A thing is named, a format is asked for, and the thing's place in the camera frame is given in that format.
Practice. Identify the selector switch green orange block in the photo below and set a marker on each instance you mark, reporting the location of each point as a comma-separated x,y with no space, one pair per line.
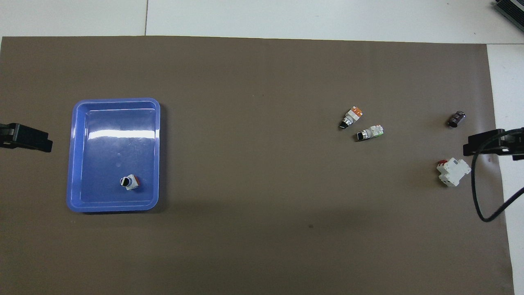
369,132

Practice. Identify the small black electronic component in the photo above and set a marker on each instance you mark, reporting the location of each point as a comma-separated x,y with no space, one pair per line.
456,119

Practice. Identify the white red circuit breaker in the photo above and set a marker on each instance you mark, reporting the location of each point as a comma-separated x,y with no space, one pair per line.
453,171

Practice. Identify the blue plastic tray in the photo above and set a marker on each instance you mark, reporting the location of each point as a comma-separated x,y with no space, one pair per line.
106,155

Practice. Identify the grey finned metal device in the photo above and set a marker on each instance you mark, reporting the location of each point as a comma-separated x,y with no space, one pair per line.
511,9

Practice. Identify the brown paper table mat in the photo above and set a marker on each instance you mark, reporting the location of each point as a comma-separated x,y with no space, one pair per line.
262,164

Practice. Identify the white selector switch black knob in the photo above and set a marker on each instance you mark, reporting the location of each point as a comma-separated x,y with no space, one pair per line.
130,182

